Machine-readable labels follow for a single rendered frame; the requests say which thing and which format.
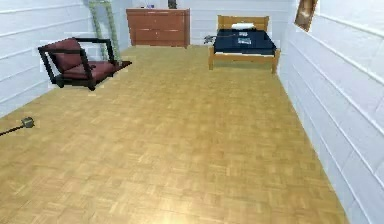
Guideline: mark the small dark object beside bed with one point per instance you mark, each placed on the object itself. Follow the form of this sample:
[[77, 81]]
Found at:
[[209, 39]]

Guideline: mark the wooden bed with dark blue cover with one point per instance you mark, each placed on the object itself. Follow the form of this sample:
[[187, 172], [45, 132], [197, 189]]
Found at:
[[245, 43]]

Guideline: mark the pale book on bed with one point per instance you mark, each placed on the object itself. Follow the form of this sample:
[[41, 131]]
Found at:
[[244, 41]]

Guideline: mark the brown wooden chest of drawers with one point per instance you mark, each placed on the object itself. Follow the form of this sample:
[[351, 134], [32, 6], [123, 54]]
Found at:
[[158, 28]]

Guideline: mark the white pillow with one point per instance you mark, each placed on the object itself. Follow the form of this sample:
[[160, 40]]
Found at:
[[242, 26]]

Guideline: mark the small dark object on chest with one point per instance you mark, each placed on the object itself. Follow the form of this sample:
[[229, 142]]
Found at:
[[172, 4]]

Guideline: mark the small blue object on chest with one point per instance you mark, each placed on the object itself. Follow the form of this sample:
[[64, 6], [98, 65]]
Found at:
[[150, 6]]

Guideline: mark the dark red black-framed armchair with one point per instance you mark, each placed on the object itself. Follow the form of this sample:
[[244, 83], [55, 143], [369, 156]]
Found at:
[[71, 61]]

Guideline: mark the brown framed wall picture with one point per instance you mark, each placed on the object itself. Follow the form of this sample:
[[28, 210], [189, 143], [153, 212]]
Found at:
[[305, 13]]

